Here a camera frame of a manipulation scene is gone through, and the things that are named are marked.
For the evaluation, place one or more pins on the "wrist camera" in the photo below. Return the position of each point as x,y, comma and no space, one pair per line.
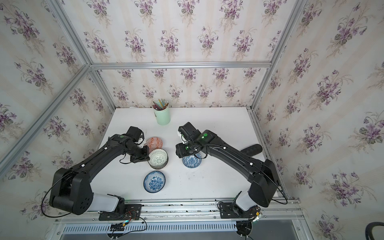
136,135
188,132

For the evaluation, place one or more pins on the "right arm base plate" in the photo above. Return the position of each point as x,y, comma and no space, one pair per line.
237,210

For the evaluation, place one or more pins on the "green triangle patterned bowl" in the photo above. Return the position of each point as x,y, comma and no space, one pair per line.
158,157

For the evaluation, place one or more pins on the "black cylindrical handle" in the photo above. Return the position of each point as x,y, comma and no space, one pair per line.
252,150

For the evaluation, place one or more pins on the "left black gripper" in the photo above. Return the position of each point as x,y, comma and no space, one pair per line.
146,157

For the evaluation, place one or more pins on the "pink striped bowl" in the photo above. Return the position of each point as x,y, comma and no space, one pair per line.
158,167

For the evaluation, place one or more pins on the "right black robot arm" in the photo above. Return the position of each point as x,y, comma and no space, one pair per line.
262,175

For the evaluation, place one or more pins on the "orange patterned bowl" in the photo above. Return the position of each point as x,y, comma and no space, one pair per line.
154,143

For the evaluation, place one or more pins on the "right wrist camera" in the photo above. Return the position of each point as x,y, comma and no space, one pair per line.
188,132

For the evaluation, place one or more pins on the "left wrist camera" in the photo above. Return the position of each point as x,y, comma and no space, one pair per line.
136,135

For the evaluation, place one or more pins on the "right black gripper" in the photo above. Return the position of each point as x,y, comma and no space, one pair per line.
179,151

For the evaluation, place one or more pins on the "light green cup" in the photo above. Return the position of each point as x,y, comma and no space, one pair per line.
163,117

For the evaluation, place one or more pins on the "colourful straws bundle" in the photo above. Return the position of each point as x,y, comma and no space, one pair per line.
160,104

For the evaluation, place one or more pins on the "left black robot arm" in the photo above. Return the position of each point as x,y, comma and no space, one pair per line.
71,190

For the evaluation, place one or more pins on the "aluminium rail frame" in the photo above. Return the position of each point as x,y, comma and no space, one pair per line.
201,216

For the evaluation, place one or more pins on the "blue damask patterned bowl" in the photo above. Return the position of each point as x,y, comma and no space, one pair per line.
192,161

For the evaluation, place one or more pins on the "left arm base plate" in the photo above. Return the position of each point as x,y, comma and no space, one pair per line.
128,212

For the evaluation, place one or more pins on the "blue floral bowl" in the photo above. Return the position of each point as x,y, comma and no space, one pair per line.
154,182

